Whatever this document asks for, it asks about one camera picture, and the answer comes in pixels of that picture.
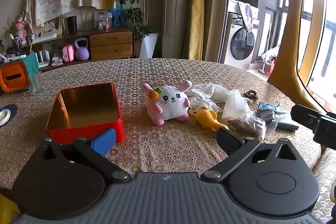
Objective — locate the purple kettlebell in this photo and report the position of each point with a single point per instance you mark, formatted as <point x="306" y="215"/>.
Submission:
<point x="82" y="52"/>

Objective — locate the black speaker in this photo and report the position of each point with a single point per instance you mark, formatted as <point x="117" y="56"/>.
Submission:
<point x="72" y="24"/>

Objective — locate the drinking glass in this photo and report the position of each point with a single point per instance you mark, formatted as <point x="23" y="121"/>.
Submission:
<point x="35" y="83"/>

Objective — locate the orange teal storage box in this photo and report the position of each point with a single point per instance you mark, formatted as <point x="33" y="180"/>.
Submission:
<point x="15" y="77"/>

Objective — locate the clear plastic bag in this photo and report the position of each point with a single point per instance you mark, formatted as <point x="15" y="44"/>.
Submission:
<point x="236" y="107"/>

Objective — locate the photo frame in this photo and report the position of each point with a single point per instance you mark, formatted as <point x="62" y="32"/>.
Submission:
<point x="52" y="26"/>

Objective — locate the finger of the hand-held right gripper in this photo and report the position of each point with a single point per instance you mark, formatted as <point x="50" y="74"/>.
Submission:
<point x="304" y="116"/>

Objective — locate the pink doll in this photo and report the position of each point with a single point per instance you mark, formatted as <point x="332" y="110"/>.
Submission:
<point x="21" y="29"/>

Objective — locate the white planter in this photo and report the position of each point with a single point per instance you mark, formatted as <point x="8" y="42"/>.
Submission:
<point x="148" y="45"/>

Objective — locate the red tin box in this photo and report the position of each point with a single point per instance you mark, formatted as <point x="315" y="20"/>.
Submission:
<point x="86" y="106"/>

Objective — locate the white bunny plush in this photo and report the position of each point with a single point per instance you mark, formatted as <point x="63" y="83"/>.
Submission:
<point x="170" y="106"/>

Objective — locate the brown scrunchie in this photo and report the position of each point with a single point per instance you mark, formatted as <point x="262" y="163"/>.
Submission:
<point x="250" y="95"/>

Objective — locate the clear bag brown contents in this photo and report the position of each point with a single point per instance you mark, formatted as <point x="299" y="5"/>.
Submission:
<point x="249" y="125"/>

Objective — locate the white keyboard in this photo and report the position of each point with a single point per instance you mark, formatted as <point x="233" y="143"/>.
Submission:
<point x="44" y="38"/>

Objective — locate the white gauze cloth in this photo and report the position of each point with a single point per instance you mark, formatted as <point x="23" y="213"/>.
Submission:
<point x="220" y="91"/>

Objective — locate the yellow plush toy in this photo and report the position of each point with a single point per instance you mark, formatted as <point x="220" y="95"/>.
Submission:
<point x="207" y="119"/>

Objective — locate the floor mop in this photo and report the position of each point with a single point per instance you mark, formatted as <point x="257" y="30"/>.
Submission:
<point x="265" y="66"/>

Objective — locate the dark grey case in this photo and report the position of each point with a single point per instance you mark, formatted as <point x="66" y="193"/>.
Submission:
<point x="287" y="125"/>

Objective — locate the beige tower air conditioner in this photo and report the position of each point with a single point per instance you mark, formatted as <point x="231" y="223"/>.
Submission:
<point x="176" y="3"/>

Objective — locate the purple towel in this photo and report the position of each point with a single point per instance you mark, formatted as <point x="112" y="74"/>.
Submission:
<point x="246" y="14"/>

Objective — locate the white plastic bag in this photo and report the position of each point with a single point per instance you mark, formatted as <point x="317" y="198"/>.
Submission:
<point x="200" y="102"/>

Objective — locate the yellow curtain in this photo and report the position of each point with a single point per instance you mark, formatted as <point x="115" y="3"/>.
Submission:
<point x="198" y="3"/>

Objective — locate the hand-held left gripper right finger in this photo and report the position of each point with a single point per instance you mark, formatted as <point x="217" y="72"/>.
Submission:
<point x="227" y="140"/>

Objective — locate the tan giraffe figure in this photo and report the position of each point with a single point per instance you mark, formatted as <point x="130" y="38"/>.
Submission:
<point x="288" y="69"/>

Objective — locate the small stack of books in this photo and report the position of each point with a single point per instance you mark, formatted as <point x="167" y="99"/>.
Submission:
<point x="57" y="60"/>

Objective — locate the white washing machine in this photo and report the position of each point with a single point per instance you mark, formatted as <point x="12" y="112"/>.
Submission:
<point x="236" y="56"/>

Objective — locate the wooden sideboard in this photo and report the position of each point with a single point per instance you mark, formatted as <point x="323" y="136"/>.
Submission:
<point x="110" y="41"/>

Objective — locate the pink toy backpack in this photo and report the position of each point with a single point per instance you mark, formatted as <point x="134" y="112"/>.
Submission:
<point x="68" y="54"/>

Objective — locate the white brush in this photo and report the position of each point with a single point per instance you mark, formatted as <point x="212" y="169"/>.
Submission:
<point x="12" y="37"/>

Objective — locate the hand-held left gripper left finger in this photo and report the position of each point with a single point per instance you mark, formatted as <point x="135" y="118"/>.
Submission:
<point x="104" y="140"/>

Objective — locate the white router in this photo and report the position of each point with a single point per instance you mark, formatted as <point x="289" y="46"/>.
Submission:
<point x="43" y="58"/>

